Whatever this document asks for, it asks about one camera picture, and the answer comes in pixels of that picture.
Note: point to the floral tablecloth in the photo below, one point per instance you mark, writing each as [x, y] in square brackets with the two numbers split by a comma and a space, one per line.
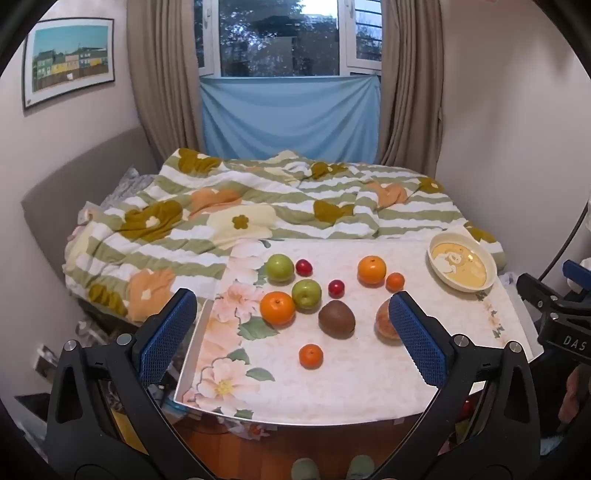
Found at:
[360, 378]

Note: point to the grey patterned pillow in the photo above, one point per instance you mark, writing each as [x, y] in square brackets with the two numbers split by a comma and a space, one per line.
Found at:
[123, 184]

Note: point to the framed wall poster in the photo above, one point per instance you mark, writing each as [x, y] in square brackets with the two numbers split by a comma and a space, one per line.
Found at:
[69, 62]

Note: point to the cream bowl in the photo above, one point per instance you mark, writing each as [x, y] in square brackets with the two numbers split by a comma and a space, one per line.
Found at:
[461, 267]

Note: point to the blue cloth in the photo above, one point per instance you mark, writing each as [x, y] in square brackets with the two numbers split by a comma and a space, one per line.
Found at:
[291, 115]

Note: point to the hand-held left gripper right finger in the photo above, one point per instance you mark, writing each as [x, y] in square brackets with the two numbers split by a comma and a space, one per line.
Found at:
[415, 341]

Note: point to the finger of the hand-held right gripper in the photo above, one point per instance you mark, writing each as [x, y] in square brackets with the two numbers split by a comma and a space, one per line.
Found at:
[531, 287]
[577, 273]

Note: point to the large orange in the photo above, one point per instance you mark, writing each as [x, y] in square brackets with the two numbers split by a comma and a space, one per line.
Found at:
[371, 270]
[277, 308]

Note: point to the green striped floral blanket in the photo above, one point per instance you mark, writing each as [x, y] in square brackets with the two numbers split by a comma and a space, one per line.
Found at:
[231, 207]

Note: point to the person's right hand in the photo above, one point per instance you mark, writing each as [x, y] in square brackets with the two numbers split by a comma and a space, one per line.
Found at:
[571, 392]

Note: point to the reddish yellow apple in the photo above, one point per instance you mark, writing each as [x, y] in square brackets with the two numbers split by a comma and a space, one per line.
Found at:
[383, 323]

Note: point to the grey headboard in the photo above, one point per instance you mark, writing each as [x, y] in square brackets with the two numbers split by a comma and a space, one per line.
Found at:
[69, 180]

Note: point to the person's right foot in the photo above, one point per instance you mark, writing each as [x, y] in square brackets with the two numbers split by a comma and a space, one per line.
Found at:
[360, 466]

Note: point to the person's foot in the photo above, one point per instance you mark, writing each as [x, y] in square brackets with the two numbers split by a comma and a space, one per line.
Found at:
[360, 466]
[304, 469]

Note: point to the green apple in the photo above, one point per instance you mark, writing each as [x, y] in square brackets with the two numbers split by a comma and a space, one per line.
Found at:
[306, 293]
[279, 267]

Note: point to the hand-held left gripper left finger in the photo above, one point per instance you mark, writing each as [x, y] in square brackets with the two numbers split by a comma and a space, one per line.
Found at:
[166, 341]

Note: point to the small tangerine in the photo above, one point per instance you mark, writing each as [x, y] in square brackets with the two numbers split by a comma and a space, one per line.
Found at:
[310, 356]
[395, 282]

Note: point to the brown kiwi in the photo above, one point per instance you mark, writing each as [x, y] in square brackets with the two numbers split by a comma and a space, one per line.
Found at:
[337, 319]

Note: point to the person's left foot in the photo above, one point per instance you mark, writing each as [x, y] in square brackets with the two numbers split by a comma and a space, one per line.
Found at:
[304, 469]

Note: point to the beige curtain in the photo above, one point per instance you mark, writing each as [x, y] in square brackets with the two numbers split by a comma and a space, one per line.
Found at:
[161, 83]
[411, 92]

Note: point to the window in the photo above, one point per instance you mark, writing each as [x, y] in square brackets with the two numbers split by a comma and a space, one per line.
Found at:
[277, 37]

